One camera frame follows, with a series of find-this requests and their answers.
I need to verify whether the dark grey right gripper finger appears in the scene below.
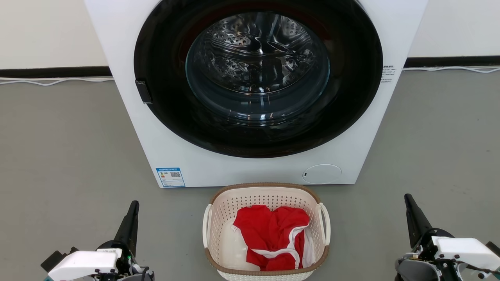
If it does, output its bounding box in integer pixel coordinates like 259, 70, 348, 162
404, 194, 432, 248

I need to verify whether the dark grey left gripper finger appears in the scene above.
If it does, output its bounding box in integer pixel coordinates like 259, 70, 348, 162
114, 201, 140, 250

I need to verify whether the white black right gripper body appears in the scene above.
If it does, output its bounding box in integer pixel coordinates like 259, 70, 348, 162
410, 228, 500, 281

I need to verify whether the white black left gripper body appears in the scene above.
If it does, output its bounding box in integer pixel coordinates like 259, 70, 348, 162
41, 239, 137, 281

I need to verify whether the white perforated laundry basket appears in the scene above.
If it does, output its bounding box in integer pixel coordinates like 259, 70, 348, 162
202, 182, 331, 281

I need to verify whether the blue energy label sticker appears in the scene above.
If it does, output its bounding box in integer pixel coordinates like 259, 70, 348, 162
156, 167, 186, 188

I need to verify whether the white front-load washing machine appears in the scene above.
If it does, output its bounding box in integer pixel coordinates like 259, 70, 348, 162
84, 0, 428, 189

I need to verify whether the round white filter cover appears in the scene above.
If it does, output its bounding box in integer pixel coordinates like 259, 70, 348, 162
302, 164, 342, 185

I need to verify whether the red garment with white trim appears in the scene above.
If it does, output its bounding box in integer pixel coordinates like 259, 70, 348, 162
233, 205, 316, 272

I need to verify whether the small printed text label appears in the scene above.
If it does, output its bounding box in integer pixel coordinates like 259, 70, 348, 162
381, 65, 398, 84

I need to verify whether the round black washer door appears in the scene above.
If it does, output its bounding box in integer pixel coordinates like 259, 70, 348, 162
134, 0, 384, 158

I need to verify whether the steel washer drum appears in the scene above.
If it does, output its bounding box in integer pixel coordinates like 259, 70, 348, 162
197, 14, 319, 94

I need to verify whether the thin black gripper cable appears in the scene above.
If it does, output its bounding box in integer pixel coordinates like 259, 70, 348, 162
455, 263, 500, 276

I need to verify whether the black washer door handle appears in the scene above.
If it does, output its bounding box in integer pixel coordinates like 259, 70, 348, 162
135, 80, 153, 105

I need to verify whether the white floor cable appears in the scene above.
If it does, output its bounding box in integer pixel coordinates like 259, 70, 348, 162
402, 66, 500, 74
0, 77, 114, 86

